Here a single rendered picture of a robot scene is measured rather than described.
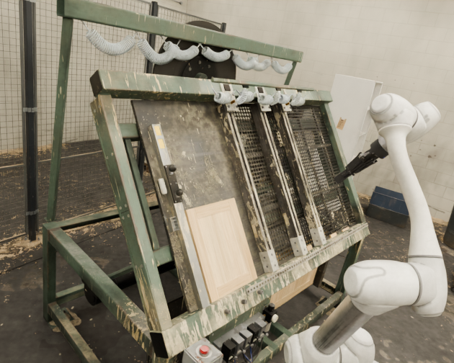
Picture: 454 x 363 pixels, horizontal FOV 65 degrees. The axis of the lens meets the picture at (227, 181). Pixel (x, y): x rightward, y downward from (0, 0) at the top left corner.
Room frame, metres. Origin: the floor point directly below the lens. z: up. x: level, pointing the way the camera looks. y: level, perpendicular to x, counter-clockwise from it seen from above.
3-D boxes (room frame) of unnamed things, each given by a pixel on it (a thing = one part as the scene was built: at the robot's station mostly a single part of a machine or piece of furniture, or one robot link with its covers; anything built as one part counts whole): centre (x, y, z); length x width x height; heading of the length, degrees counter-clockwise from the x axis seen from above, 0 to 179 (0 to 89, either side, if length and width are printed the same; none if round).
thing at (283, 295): (2.43, -0.64, 0.53); 0.90 x 0.02 x 0.55; 140
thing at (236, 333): (1.50, -0.27, 0.69); 0.50 x 0.14 x 0.24; 140
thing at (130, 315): (2.46, -0.06, 0.41); 2.20 x 1.38 x 0.83; 140
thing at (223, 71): (2.66, 0.33, 1.85); 0.80 x 0.06 x 0.80; 140
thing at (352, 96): (5.64, -1.69, 1.03); 0.61 x 0.58 x 2.05; 151
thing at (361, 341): (1.25, -0.69, 0.94); 0.18 x 0.16 x 0.22; 101
